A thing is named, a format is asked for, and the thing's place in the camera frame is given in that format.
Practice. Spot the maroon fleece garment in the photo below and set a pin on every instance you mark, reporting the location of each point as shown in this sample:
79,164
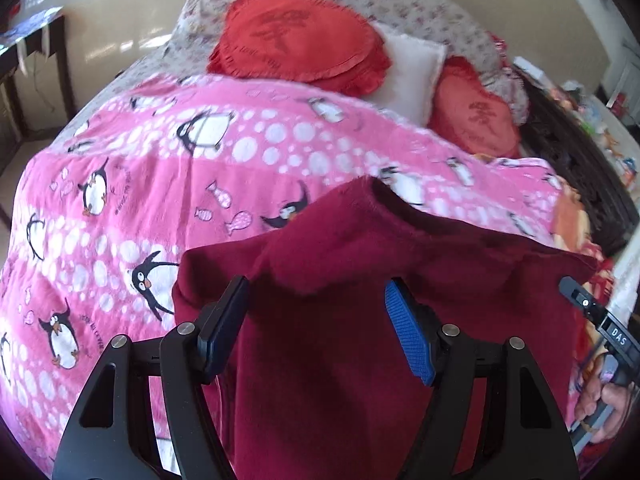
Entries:
325,360

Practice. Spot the pink penguin print blanket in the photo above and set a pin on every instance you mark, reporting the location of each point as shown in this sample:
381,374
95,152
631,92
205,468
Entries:
150,160

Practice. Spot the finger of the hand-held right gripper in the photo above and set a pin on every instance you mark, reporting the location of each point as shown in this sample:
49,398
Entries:
580,300

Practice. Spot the dark wooden headboard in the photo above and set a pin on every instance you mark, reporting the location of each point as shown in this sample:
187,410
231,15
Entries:
575,170

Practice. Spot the floral print pillow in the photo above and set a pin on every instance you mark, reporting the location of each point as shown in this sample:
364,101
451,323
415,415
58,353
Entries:
410,5

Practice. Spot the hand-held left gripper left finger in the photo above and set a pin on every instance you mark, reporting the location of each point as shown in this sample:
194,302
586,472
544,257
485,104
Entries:
225,325

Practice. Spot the person's right hand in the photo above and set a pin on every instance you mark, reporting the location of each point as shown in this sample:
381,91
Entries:
592,392

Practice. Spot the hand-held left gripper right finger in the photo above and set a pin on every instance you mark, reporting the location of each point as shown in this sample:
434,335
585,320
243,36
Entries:
407,330

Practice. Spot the red frilled cushion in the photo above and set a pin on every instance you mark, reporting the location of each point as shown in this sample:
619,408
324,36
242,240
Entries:
300,35
475,115

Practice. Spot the white pillow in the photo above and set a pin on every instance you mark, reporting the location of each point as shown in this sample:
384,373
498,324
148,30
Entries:
410,75

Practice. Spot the dark wooden side table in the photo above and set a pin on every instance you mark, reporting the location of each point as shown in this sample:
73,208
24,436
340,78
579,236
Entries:
57,35

